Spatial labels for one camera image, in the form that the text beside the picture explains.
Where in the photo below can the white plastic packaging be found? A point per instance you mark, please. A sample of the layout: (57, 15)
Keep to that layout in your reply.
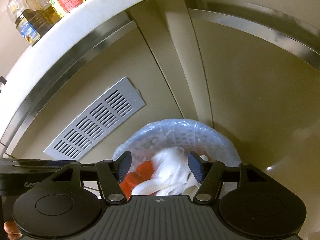
(172, 175)

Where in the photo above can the grey cabinet vent grille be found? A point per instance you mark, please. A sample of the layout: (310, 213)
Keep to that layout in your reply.
(98, 120)

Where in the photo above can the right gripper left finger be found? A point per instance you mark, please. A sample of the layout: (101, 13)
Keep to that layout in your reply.
(110, 174)

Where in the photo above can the left hand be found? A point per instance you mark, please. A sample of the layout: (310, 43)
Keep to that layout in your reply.
(12, 231)

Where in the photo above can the rear yellow oil bottle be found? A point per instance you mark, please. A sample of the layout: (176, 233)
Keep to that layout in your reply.
(46, 6)

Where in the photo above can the orange plastic bag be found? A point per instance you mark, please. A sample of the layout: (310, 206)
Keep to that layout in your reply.
(143, 172)

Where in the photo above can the trash bin with liner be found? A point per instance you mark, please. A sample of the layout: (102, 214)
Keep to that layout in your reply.
(191, 135)

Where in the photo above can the beige left cabinet door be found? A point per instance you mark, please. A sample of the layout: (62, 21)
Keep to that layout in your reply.
(123, 54)

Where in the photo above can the beige cabinet door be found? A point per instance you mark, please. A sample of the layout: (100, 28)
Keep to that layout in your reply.
(264, 99)
(123, 54)

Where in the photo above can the large dark oil bottle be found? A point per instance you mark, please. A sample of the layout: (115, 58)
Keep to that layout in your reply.
(32, 25)

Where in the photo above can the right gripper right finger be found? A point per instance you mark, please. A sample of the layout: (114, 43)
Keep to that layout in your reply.
(209, 175)

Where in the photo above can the beige right cabinet door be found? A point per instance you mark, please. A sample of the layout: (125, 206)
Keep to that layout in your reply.
(264, 99)

